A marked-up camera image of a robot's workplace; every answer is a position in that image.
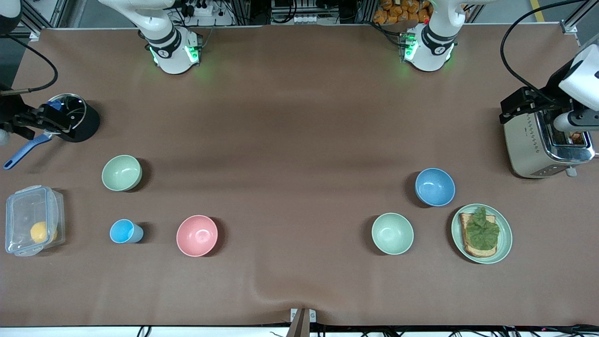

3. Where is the pale green bowl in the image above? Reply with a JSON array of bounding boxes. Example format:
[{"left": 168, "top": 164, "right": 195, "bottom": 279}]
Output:
[
  {"left": 372, "top": 212, "right": 415, "bottom": 256},
  {"left": 102, "top": 154, "right": 142, "bottom": 192}
]

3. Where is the blue bowl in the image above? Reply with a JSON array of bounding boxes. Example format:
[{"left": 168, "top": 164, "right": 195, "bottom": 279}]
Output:
[{"left": 415, "top": 168, "right": 456, "bottom": 207}]

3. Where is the pink bowl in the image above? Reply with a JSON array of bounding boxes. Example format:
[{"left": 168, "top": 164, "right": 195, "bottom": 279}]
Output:
[{"left": 176, "top": 215, "right": 219, "bottom": 257}]

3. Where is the glass lid with blue knob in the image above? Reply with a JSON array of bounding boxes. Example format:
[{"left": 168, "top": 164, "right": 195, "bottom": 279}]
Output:
[{"left": 47, "top": 93, "right": 88, "bottom": 135}]

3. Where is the silver toaster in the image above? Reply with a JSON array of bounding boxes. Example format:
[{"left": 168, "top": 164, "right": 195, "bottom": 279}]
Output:
[{"left": 503, "top": 109, "right": 597, "bottom": 179}]

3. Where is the clear plastic food container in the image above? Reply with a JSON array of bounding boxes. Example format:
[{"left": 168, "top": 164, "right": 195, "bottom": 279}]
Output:
[{"left": 5, "top": 185, "right": 66, "bottom": 257}]

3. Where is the yellow lemon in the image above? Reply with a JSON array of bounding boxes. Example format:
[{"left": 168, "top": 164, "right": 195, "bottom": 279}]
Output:
[{"left": 30, "top": 221, "right": 58, "bottom": 244}]

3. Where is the light blue cup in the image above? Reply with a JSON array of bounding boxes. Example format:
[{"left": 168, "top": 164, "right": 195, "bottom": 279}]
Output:
[{"left": 110, "top": 219, "right": 145, "bottom": 244}]

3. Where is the green lettuce leaf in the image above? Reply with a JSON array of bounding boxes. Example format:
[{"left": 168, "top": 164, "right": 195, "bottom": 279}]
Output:
[{"left": 466, "top": 206, "right": 500, "bottom": 250}]

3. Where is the pale green plate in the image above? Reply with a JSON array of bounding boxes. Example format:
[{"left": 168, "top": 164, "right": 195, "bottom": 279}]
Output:
[{"left": 451, "top": 204, "right": 513, "bottom": 264}]

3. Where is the toast bread slice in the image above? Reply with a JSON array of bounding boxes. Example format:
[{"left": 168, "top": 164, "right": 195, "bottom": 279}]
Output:
[{"left": 459, "top": 212, "right": 497, "bottom": 258}]

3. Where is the bag of orange bread rolls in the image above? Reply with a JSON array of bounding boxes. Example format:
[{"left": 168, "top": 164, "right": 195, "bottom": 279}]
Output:
[{"left": 373, "top": 0, "right": 432, "bottom": 25}]

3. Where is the white power strip with plugs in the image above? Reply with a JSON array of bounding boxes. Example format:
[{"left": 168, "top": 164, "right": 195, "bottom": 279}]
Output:
[{"left": 180, "top": 0, "right": 234, "bottom": 27}]

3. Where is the brown table cloth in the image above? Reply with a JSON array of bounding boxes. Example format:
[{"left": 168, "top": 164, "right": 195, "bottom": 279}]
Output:
[{"left": 0, "top": 23, "right": 599, "bottom": 327}]

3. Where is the black saucepan with blue handle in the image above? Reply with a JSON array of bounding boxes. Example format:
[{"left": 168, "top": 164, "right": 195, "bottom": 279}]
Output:
[{"left": 2, "top": 95, "right": 101, "bottom": 170}]

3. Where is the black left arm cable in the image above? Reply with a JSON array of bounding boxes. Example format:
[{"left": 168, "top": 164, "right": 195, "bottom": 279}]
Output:
[{"left": 499, "top": 0, "right": 576, "bottom": 106}]

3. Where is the metal table clamp bracket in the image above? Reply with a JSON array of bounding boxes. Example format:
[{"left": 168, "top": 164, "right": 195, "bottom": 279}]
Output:
[{"left": 289, "top": 308, "right": 317, "bottom": 337}]

